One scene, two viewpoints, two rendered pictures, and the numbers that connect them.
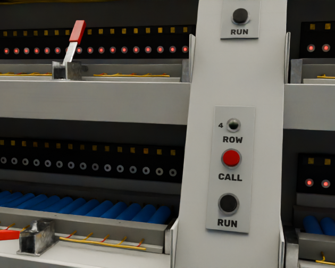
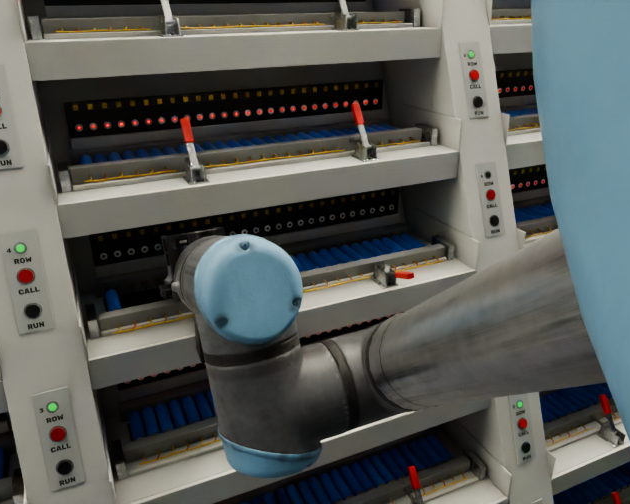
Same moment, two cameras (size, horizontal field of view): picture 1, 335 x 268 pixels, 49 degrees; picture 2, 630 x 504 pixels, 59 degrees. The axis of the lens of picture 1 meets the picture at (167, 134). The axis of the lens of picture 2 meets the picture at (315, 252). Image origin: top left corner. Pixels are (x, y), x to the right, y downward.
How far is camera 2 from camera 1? 0.77 m
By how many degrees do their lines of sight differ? 40
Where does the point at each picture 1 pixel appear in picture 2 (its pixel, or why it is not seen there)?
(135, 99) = (427, 166)
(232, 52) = (477, 127)
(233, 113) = (486, 167)
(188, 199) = (474, 224)
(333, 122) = (524, 162)
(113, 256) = (429, 270)
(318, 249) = not seen: hidden behind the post
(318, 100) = (519, 151)
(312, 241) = not seen: hidden behind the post
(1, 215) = (337, 271)
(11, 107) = (338, 188)
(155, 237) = (440, 253)
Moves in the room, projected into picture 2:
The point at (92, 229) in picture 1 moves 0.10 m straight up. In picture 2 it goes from (403, 260) to (394, 200)
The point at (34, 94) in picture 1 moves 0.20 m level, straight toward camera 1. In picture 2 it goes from (357, 175) to (489, 149)
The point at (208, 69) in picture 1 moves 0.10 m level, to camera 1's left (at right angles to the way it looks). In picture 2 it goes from (467, 140) to (425, 144)
